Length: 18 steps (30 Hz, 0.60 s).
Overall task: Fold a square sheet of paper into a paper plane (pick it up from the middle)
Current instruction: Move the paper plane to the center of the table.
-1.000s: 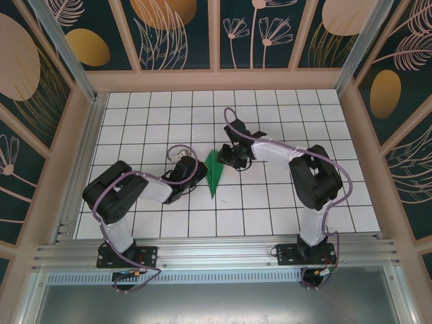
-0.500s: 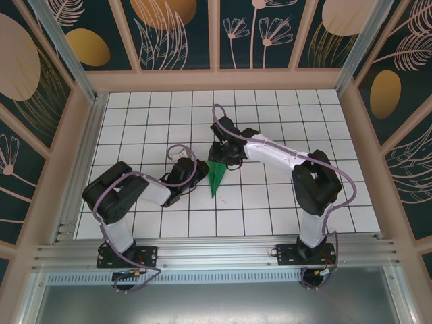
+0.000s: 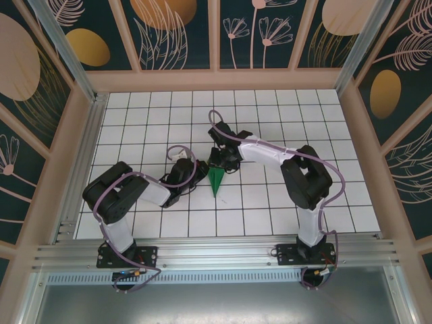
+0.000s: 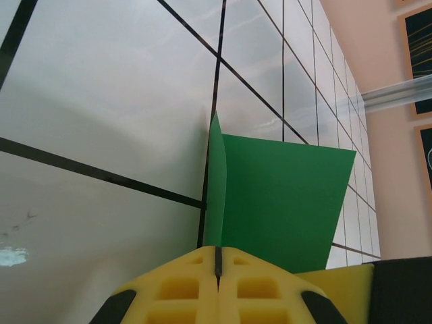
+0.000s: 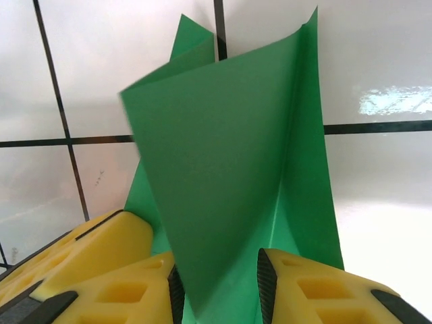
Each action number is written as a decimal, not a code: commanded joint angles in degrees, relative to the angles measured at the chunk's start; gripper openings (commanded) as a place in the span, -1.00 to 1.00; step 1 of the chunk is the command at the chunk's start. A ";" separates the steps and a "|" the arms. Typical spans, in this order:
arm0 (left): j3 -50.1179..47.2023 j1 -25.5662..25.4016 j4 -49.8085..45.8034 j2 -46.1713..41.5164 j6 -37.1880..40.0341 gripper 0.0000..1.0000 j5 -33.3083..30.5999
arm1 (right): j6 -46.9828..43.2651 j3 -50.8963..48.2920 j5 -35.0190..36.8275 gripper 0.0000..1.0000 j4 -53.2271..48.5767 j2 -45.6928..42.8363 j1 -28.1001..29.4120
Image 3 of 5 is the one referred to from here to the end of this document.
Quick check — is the green paper sheet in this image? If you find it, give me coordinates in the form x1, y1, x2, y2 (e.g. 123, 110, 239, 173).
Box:
206, 166, 225, 198

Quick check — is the grey sheet metal panel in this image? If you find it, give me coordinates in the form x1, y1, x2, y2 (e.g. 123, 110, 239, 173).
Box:
33, 266, 403, 324

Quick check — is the wide aluminium mounting rail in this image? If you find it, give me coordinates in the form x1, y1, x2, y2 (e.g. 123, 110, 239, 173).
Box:
31, 235, 405, 271

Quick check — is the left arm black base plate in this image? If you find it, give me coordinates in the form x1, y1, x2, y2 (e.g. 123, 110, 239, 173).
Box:
96, 243, 160, 269

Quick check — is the aluminium side rail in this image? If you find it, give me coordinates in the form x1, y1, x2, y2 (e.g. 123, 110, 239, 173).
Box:
50, 93, 109, 244

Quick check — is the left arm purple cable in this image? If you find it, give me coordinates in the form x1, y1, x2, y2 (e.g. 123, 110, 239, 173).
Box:
92, 144, 198, 295

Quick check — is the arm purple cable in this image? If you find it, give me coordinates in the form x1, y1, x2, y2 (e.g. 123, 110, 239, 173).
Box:
92, 144, 198, 295
208, 109, 345, 291

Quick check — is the slotted grey cable duct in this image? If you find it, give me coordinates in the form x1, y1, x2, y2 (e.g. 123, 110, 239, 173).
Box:
46, 271, 305, 285

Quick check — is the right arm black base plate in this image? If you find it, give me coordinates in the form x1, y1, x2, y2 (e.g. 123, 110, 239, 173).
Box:
275, 242, 338, 268

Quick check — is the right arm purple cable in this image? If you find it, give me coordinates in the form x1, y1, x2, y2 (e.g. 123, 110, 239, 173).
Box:
208, 109, 345, 291

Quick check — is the slanted aluminium corner post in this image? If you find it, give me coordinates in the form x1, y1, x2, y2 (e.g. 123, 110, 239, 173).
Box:
27, 0, 99, 103
333, 0, 386, 99

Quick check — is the aluminium frame bar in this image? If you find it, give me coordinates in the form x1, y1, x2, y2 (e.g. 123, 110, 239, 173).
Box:
15, 271, 51, 324
383, 266, 419, 324

